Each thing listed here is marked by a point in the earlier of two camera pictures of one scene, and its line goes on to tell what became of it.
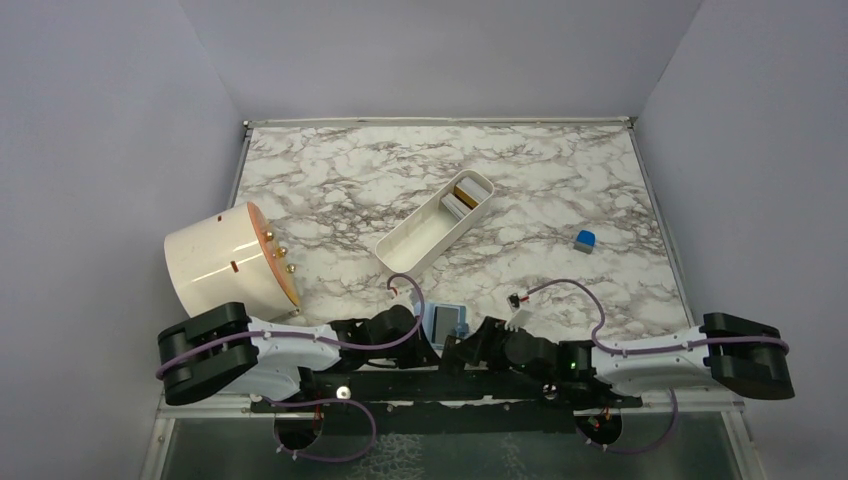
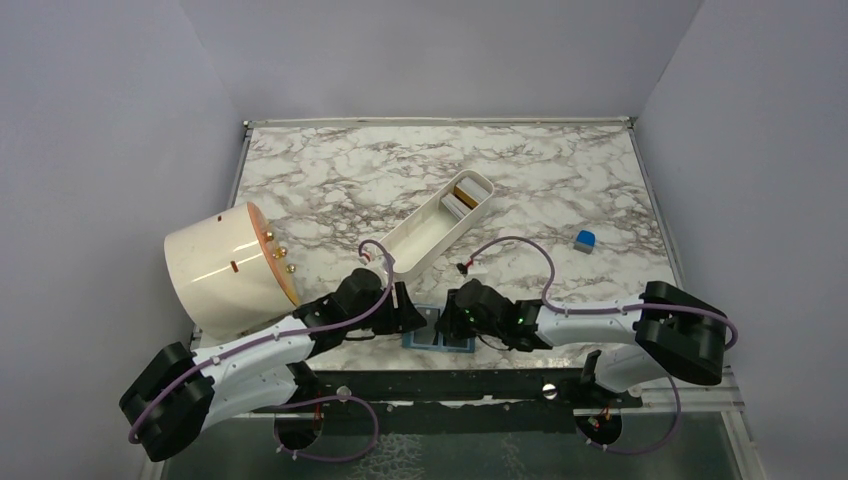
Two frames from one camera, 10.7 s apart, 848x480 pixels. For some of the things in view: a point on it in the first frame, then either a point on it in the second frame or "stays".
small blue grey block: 585,241 stays
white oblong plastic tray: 413,246 stays
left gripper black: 420,354 → 401,319
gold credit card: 465,198 stays
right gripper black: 485,344 → 449,322
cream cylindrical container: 231,257 stays
